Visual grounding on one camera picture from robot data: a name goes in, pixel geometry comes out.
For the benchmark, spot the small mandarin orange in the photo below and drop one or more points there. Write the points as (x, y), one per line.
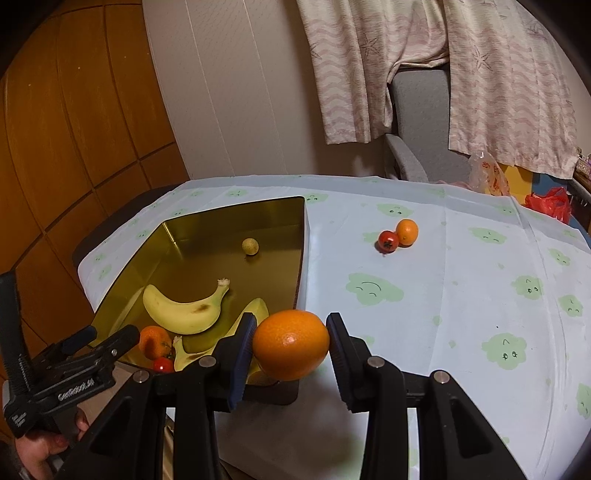
(154, 341)

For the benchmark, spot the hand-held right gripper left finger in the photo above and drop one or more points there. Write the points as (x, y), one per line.
(241, 364)

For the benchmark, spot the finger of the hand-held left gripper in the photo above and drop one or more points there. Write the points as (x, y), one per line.
(120, 341)
(81, 339)

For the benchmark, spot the red plastic bag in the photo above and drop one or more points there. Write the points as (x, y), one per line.
(549, 205)

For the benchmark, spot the gold tin box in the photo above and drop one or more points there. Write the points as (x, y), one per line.
(207, 258)

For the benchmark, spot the person's left hand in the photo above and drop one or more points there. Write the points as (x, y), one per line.
(39, 450)

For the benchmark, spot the light blue cloud-print tablecloth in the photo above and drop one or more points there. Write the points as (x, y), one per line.
(461, 300)

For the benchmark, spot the grey office chair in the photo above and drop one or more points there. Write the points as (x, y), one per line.
(425, 115)

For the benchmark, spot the wooden shelf with clutter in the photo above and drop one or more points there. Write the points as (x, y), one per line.
(584, 164)

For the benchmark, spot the red tomato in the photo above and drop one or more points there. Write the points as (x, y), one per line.
(388, 241)
(164, 365)

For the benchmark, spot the large orange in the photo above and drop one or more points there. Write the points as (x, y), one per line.
(291, 344)

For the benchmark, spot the yellow board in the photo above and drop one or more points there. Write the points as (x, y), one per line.
(519, 182)

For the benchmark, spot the pink wavy hanging garment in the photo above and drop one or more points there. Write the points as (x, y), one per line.
(351, 69)

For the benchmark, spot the plain yellow banana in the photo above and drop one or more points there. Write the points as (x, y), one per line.
(257, 314)

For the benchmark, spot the small round yellow fruit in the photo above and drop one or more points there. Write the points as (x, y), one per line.
(249, 245)

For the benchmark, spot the smooth orange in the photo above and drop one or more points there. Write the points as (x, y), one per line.
(407, 231)

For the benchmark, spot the printed clear plastic bag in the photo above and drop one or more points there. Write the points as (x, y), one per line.
(489, 175)

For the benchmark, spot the wooden cabinet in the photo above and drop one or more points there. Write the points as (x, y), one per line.
(69, 138)

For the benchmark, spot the brown-spotted yellow banana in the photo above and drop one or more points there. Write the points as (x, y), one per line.
(184, 314)

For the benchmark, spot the grey metal frame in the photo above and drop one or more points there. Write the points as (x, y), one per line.
(581, 191)

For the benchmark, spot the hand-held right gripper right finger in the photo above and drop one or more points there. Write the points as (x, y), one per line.
(340, 364)

